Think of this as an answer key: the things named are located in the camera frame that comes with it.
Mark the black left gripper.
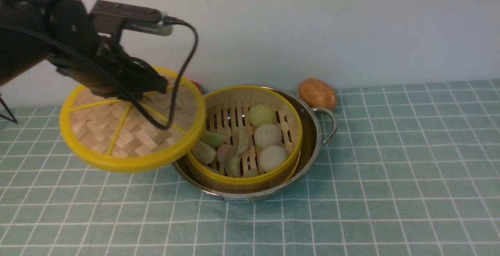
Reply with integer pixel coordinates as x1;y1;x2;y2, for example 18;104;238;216
49;34;168;100

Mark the bamboo steamer basket yellow rim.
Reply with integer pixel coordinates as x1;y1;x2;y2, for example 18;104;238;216
186;85;303;194

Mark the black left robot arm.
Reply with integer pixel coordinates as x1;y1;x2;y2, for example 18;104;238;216
0;0;171;99

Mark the stainless steel pot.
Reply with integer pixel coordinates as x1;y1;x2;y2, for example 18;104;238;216
173;86;337;203

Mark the red bell pepper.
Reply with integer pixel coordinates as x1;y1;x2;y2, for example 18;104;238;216
191;81;205;94

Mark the white dumpling left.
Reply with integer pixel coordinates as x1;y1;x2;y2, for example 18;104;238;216
191;141;216;165

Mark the white dumpling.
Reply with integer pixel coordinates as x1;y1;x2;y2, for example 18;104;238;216
191;141;216;165
232;127;250;155

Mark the pink dumpling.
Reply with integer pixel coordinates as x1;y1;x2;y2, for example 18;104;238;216
216;144;236;167

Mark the white dumpling centre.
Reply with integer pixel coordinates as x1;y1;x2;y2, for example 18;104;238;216
232;127;250;155

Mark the green round bun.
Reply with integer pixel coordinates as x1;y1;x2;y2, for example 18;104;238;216
247;104;276;128

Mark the green dumpling lower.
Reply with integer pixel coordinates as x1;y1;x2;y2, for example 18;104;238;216
225;156;241;178

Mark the white round bun upper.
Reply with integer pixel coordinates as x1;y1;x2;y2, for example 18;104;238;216
254;124;282;149

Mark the white round bun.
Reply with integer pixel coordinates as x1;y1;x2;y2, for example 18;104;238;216
258;145;289;173
254;124;282;149

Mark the green dumpling at rim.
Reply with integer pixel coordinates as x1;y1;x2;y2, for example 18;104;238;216
241;168;259;178

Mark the white round bun lower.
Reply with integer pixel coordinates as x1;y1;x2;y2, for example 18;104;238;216
258;145;289;173

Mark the brown potato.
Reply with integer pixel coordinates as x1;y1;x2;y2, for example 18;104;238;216
298;77;338;111

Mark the green checked tablecloth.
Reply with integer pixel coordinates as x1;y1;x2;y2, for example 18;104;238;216
0;79;500;256

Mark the black camera cable left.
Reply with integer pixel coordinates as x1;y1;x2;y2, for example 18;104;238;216
0;16;199;131

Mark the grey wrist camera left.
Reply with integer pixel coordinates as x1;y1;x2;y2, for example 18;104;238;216
89;0;173;38

